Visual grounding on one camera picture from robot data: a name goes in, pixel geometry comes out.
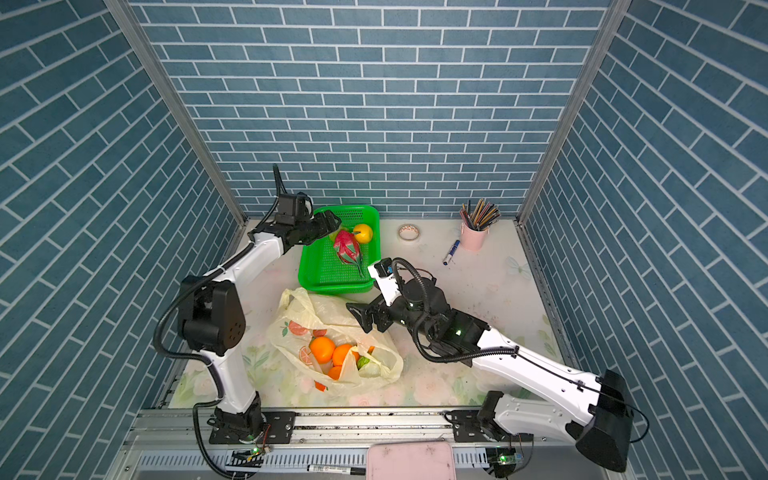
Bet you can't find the green plastic basket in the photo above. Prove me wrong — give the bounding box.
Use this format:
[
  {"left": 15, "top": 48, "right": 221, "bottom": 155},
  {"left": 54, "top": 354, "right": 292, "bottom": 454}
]
[{"left": 298, "top": 205, "right": 382, "bottom": 295}]

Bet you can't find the pink pencil cup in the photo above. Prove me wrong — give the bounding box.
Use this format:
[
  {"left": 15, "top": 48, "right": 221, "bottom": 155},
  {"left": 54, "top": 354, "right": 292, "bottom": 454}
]
[{"left": 460, "top": 223, "right": 489, "bottom": 252}]

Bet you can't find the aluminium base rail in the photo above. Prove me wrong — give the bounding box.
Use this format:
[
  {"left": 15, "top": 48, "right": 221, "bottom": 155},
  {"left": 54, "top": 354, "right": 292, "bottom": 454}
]
[{"left": 107, "top": 406, "right": 625, "bottom": 480}]

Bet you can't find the pink dragon fruit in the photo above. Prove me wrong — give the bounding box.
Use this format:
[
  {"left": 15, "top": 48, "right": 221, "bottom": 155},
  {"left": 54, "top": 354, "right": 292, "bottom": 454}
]
[{"left": 333, "top": 229, "right": 366, "bottom": 278}]

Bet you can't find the orange fruit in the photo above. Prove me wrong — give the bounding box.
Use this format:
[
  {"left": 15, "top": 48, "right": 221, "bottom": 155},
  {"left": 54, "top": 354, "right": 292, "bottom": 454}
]
[
  {"left": 309, "top": 336, "right": 336, "bottom": 365},
  {"left": 332, "top": 343, "right": 359, "bottom": 367}
]

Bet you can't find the black marker pen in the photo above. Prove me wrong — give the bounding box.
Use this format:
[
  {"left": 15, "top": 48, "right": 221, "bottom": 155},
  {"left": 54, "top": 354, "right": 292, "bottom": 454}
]
[{"left": 307, "top": 464, "right": 366, "bottom": 476}]

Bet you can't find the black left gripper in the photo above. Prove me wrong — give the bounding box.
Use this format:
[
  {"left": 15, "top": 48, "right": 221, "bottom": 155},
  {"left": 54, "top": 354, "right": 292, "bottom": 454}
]
[{"left": 292, "top": 207, "right": 341, "bottom": 244}]

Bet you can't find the yellowish plastic bag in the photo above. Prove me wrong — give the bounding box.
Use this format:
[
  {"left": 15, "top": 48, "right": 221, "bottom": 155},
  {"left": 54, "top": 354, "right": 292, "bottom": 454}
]
[{"left": 267, "top": 288, "right": 404, "bottom": 396}]

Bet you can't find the aluminium corner post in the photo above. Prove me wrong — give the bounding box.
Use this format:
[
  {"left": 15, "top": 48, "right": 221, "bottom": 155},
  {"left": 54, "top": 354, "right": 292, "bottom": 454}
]
[
  {"left": 104, "top": 0, "right": 247, "bottom": 226},
  {"left": 517, "top": 0, "right": 631, "bottom": 228}
]

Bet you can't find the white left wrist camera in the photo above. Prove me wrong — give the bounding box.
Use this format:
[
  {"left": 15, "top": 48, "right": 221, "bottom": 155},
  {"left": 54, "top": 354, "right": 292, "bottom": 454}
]
[{"left": 276, "top": 192, "right": 313, "bottom": 226}]

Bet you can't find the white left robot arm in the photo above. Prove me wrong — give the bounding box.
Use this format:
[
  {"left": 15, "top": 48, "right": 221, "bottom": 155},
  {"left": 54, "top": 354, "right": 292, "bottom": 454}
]
[{"left": 153, "top": 166, "right": 341, "bottom": 443}]

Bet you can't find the aluminium corner post right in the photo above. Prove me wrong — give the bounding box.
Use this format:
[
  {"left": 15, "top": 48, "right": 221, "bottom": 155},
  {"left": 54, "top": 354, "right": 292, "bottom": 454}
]
[{"left": 517, "top": 0, "right": 631, "bottom": 228}]

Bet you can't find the pink box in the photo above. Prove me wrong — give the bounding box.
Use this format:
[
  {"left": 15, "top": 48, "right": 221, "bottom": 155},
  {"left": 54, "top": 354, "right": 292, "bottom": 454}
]
[{"left": 366, "top": 441, "right": 456, "bottom": 480}]

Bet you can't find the blue white marker pen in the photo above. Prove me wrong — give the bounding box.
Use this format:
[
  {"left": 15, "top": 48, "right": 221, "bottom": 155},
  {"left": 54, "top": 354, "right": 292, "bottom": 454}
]
[{"left": 442, "top": 240, "right": 460, "bottom": 266}]

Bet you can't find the tape roll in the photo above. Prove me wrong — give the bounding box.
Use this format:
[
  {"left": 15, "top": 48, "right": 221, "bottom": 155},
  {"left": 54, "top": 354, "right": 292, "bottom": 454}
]
[{"left": 397, "top": 224, "right": 421, "bottom": 243}]

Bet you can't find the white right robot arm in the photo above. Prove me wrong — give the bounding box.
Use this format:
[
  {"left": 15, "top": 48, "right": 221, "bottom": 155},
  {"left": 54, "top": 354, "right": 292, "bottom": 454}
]
[{"left": 346, "top": 257, "right": 643, "bottom": 473}]

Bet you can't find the aluminium corner post left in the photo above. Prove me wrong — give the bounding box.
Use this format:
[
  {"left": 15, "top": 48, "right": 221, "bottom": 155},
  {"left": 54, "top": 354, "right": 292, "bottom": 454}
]
[{"left": 104, "top": 0, "right": 247, "bottom": 226}]

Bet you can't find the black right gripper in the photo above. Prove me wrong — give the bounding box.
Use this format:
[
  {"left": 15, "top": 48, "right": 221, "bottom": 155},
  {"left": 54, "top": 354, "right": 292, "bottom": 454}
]
[{"left": 348, "top": 278, "right": 439, "bottom": 340}]

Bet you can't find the coloured pencils bunch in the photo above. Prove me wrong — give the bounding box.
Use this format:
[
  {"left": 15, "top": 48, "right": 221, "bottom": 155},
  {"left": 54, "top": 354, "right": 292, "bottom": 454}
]
[{"left": 459, "top": 199, "right": 501, "bottom": 232}]

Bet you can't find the yellow pear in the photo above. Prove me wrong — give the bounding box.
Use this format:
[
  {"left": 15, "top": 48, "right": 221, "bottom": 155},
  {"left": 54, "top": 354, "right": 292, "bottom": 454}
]
[{"left": 352, "top": 224, "right": 374, "bottom": 245}]

